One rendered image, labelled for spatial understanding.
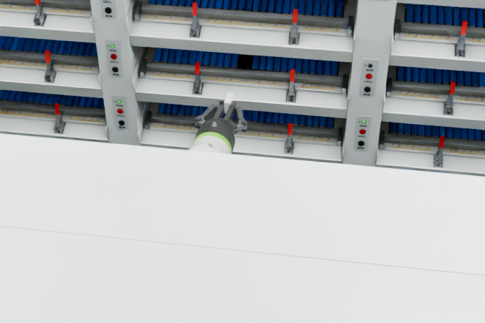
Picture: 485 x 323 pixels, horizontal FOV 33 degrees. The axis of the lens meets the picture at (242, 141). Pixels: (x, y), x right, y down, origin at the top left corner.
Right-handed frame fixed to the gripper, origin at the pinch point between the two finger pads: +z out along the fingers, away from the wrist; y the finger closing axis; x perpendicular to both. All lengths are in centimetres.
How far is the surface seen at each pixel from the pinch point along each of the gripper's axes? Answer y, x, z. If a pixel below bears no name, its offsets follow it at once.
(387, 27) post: 38.2, 17.7, 14.9
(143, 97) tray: -27.8, -10.7, 21.9
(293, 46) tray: 14.5, 10.0, 16.9
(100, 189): 3, 44, -118
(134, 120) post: -31.0, -18.8, 22.8
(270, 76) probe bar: 7.9, -2.7, 25.9
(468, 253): 40, 43, -121
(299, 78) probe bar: 16.3, -2.6, 25.9
